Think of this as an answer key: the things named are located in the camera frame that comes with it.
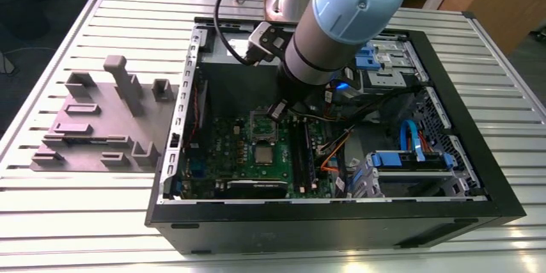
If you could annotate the black RAM slot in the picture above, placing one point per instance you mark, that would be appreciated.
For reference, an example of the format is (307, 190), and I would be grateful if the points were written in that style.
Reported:
(295, 151)

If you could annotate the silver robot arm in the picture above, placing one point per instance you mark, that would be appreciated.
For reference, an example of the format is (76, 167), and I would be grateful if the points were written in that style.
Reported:
(315, 52)

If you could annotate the black graphics card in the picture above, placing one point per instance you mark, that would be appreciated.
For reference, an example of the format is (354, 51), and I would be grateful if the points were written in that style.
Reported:
(255, 188)

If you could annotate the CPU with silver top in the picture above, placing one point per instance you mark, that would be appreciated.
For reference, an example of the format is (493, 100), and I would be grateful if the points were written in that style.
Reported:
(264, 155)

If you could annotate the grey parts rack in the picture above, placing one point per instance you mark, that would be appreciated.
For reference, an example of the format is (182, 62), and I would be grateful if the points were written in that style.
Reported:
(107, 110)

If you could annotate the grey power supply unit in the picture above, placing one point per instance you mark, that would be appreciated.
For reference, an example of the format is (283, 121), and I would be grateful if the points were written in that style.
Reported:
(239, 87)

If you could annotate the RAM stick with gold contacts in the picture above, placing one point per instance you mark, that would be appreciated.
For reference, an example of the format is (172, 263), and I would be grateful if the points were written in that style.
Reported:
(85, 141)

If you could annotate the grey metal disk bay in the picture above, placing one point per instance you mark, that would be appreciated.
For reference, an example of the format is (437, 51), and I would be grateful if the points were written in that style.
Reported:
(409, 175)

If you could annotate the black PC case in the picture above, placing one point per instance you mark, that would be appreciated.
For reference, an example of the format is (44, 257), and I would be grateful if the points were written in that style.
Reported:
(298, 222)

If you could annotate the boxy white wrist camera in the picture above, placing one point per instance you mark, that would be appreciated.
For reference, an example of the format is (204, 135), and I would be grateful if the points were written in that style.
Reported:
(268, 43)

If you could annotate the CPU socket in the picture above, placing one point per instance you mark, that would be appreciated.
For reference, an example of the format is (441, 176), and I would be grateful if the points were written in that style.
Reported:
(252, 154)

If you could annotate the blue plastic drive latch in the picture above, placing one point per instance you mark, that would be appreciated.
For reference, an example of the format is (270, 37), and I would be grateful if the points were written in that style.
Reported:
(366, 62)

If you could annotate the grey metal drive cage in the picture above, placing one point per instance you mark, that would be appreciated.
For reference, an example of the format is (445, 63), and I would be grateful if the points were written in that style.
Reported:
(392, 78)

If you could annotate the hard disk in blue carrier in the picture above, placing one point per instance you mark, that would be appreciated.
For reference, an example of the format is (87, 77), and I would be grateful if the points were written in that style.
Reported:
(392, 159)

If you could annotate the wooden cabinet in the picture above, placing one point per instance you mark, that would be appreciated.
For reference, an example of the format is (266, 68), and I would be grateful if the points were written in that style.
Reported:
(503, 4)

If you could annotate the green motherboard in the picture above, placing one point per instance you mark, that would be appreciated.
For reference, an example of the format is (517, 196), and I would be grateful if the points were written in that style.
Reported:
(230, 145)

